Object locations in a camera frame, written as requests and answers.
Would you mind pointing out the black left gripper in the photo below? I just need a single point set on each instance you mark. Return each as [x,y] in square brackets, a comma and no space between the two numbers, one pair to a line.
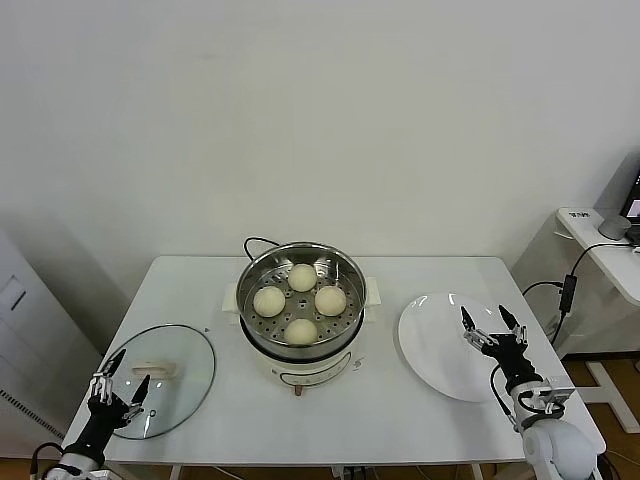
[102,420]

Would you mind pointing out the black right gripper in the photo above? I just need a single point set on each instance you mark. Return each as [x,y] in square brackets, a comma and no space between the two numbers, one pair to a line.
[512,360]

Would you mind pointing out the white steamed baozi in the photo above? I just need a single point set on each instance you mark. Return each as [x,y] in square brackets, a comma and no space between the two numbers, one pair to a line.
[269,301]
[300,332]
[303,277]
[330,300]

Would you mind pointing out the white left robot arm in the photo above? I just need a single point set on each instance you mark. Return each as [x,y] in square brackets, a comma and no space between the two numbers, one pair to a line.
[75,462]

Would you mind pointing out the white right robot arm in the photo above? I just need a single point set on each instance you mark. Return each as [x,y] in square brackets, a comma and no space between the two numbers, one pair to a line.
[560,450]

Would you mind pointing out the perforated stainless steamer basket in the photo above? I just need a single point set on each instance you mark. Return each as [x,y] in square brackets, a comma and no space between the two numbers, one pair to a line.
[350,280]

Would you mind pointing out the white round plate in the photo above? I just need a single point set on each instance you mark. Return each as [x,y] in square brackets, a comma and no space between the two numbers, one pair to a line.
[435,350]

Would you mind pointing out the white side desk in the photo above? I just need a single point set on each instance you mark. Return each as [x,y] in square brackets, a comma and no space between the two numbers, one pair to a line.
[610,260]

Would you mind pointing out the grey cylindrical speaker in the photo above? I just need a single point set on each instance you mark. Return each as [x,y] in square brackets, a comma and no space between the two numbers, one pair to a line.
[616,227]

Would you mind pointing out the cream electric cooker base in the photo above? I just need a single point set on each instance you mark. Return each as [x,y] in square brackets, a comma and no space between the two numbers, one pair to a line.
[310,372]

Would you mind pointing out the grey laptop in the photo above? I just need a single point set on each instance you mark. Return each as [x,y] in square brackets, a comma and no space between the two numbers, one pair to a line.
[635,200]

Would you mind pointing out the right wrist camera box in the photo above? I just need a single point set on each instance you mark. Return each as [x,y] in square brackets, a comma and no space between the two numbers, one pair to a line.
[547,397]

